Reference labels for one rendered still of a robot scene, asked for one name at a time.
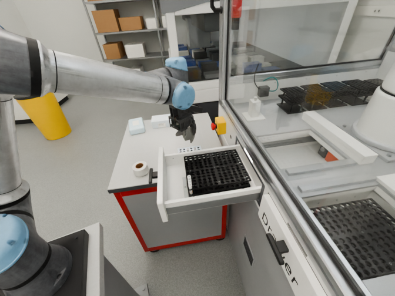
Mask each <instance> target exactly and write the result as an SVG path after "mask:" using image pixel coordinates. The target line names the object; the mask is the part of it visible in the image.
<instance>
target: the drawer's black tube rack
mask: <svg viewBox="0 0 395 296"><path fill-rule="evenodd" d="M233 151H235V152H233ZM225 152H227V153H225ZM217 153H218V154H217ZM230 153H231V154H230ZM234 153H236V154H234ZM207 154H208V155H207ZM226 154H227V155H226ZM202 155H204V156H202ZM217 155H219V156H217ZM222 155H223V156H222ZM236 155H237V156H236ZM194 156H195V157H194ZM198 156H199V157H198ZM213 156H214V157H213ZM190 157H191V158H190ZM203 157H205V158H203ZM237 157H238V158H237ZM199 158H200V159H199ZM188 159H189V166H190V172H191V176H192V183H193V185H192V186H193V194H190V192H189V191H188V192H189V197H192V196H193V197H194V196H199V195H204V194H210V193H220V192H222V191H229V190H236V189H244V188H248V187H250V183H249V181H252V180H251V178H250V176H249V174H248V172H247V170H246V168H245V166H244V164H243V162H242V160H241V159H240V157H239V155H238V153H237V151H236V149H233V150H225V151H221V152H213V153H205V154H197V155H192V156H188ZM190 159H192V160H190ZM240 162H241V163H240ZM241 165H242V166H241ZM243 168H244V169H243ZM245 173H246V174H245ZM246 176H248V177H246ZM248 179H249V180H248Z"/></svg>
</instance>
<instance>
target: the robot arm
mask: <svg viewBox="0 0 395 296"><path fill-rule="evenodd" d="M165 62H166V65H165V67H163V68H159V69H155V70H151V71H148V72H142V71H139V70H134V69H129V68H125V67H122V66H117V65H113V64H110V63H105V62H100V61H97V60H93V59H88V58H83V57H80V56H75V55H71V54H68V53H63V52H58V51H54V50H51V49H47V48H46V47H44V46H43V44H41V43H40V41H38V40H36V39H32V38H27V37H24V36H21V35H17V34H15V33H12V32H9V31H6V30H5V29H4V28H3V27H2V26H1V25H0V289H2V290H3V292H4V294H5V296H53V295H54V293H56V292H57V290H59V289H60V288H61V286H62V285H63V284H64V282H65V281H66V279H67V277H68V275H69V273H70V271H71V268H72V254H71V253H70V251H69V250H68V249H66V248H65V247H64V246H62V245H58V244H49V243H47V242H46V241H45V240H44V239H43V238H42V237H40V236H39V235H38V233H37V231H36V226H35V220H34V214H33V211H32V203H31V191H30V185H29V183H28V182H27V181H26V180H24V179H22V178H21V168H20V162H19V151H18V141H17V135H16V126H15V115H14V105H13V99H12V98H13V97H14V96H15V95H22V96H35V97H43V96H45V95H46V94H47V93H49V92H51V93H62V94H69V95H79V96H90V97H101V98H107V99H117V100H128V101H134V102H145V103H156V104H163V105H169V110H170V116H168V118H169V124H170V127H172V128H174V129H176V130H178V131H177V132H176V136H181V135H182V136H183V138H184V140H185V141H187V140H190V143H192V142H193V140H194V138H195V134H196V123H195V120H194V116H193V115H192V113H191V111H192V112H195V113H202V111H203V108H202V107H200V106H199V105H192V104H193V102H194V99H195V90H194V88H193V87H192V86H191V85H189V80H188V67H187V63H186V59H185V58H183V57H172V58H168V59H167V60H166V61H165ZM170 119H171V123H172V124H171V123H170ZM189 126H190V127H189Z"/></svg>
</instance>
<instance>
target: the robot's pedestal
mask: <svg viewBox="0 0 395 296"><path fill-rule="evenodd" d="M83 229H85V230H86V231H87V233H88V234H89V243H88V268H87V282H86V296H149V290H148V284H147V283H146V284H144V285H141V286H140V287H138V288H135V289H133V288H132V287H131V286H130V284H129V283H128V282H127V281H126V280H125V279H124V278H123V277H122V275H121V274H120V273H119V272H118V271H117V269H116V268H115V267H114V266H113V265H112V264H111V263H110V262H109V260H108V259H107V258H106V257H105V256H104V254H103V227H102V225H101V223H100V222H98V223H96V224H93V225H91V226H88V227H85V228H82V229H80V230H83ZM80 230H77V231H80ZM77 231H74V232H72V233H75V232H77ZM72 233H69V234H72ZM69 234H66V235H64V236H67V235H69ZM61 237H63V236H61ZM61 237H58V238H61ZM56 239H57V238H56ZM53 240H55V239H53ZM51 241H52V240H51ZM48 242H49V241H48Z"/></svg>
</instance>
